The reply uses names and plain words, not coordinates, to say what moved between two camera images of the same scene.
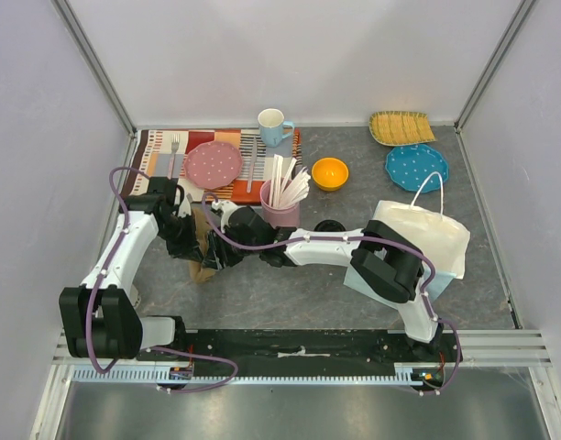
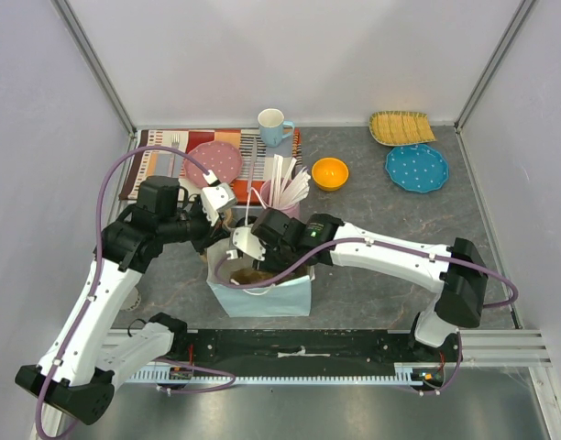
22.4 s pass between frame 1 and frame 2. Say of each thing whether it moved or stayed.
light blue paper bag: moved
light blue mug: stayed
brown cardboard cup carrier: moved
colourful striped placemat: stayed
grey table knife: stayed
